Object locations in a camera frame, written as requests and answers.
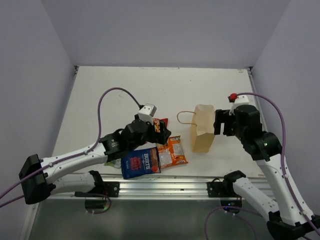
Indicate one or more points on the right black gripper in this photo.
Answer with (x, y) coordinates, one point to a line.
(222, 116)

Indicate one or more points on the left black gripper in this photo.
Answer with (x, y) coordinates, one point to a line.
(162, 137)

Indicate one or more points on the orange snack packet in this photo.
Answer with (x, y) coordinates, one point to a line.
(171, 154)

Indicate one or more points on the brown paper bag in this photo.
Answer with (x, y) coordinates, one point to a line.
(201, 127)

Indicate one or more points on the blue Burts chips bag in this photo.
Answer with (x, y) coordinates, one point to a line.
(140, 162)

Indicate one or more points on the green honey mints packet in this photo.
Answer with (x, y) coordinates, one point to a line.
(114, 163)

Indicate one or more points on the red mixed nuts packet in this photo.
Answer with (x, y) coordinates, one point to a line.
(157, 125)

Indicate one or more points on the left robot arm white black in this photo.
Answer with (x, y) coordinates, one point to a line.
(39, 177)

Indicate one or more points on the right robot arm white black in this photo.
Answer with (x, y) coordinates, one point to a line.
(287, 216)

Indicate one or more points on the red cable connector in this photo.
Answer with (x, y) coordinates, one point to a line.
(232, 97)

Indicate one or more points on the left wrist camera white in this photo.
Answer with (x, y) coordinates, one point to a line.
(146, 113)

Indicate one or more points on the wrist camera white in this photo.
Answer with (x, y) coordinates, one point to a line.
(241, 100)
(146, 113)

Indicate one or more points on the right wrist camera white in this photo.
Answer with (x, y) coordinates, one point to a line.
(241, 100)

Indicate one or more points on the aluminium mounting rail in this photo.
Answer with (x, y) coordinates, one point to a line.
(160, 187)

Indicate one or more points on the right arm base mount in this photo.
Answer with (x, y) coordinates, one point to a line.
(220, 189)

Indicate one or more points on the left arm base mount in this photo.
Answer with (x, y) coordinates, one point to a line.
(98, 200)

